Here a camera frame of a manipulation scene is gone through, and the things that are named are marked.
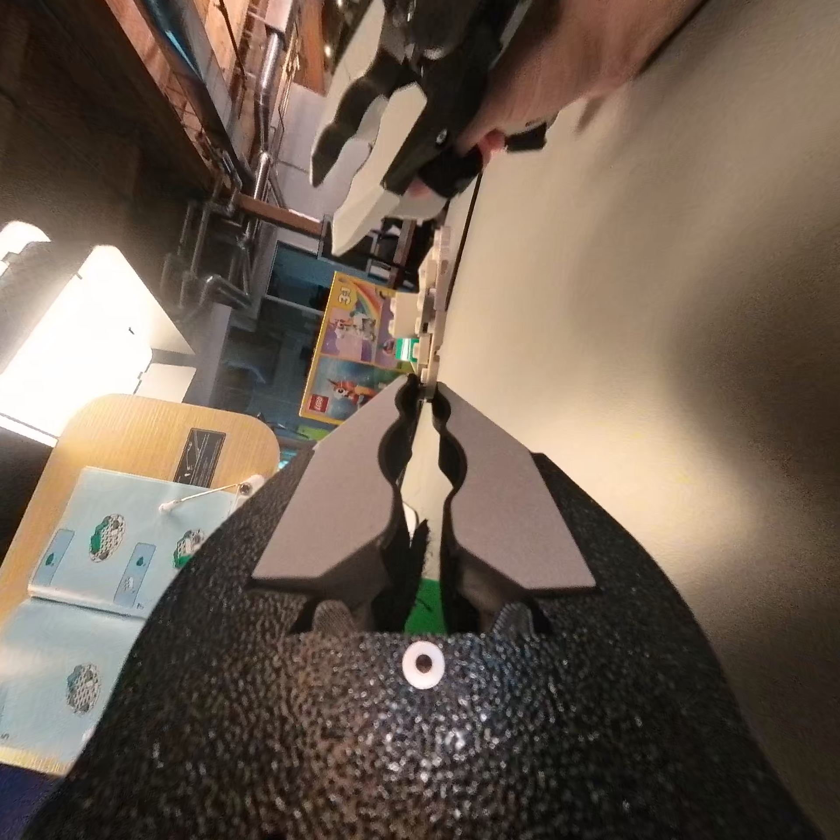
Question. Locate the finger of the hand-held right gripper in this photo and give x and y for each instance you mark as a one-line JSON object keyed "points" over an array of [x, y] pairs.
{"points": [[400, 111], [367, 210]]}

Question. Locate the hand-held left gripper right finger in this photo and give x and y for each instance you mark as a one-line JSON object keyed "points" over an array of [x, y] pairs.
{"points": [[518, 525]]}

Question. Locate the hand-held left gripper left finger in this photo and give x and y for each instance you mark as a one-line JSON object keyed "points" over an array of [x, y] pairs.
{"points": [[334, 512]]}

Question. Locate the round white lego plate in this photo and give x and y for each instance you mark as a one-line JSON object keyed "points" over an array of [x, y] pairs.
{"points": [[439, 282]]}

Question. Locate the small light grey lego brick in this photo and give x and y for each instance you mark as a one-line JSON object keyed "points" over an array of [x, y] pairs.
{"points": [[407, 315]]}

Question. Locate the teal green lego piece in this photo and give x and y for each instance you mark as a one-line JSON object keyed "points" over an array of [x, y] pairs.
{"points": [[408, 349]]}

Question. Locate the colourful lego set box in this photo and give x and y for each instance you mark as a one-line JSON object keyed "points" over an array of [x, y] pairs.
{"points": [[348, 354]]}

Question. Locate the person's right hand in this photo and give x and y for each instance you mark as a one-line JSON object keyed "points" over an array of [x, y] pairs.
{"points": [[590, 46]]}

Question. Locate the wooden book stand white base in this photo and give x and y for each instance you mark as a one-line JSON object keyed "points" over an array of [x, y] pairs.
{"points": [[131, 426]]}

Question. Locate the light blue instruction booklet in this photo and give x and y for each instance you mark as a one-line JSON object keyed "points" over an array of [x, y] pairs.
{"points": [[85, 518]]}

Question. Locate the bright studio light panel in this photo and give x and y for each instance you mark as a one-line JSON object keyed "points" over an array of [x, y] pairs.
{"points": [[85, 328]]}

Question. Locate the silver ventilation duct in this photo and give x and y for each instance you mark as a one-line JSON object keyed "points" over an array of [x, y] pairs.
{"points": [[266, 98]]}

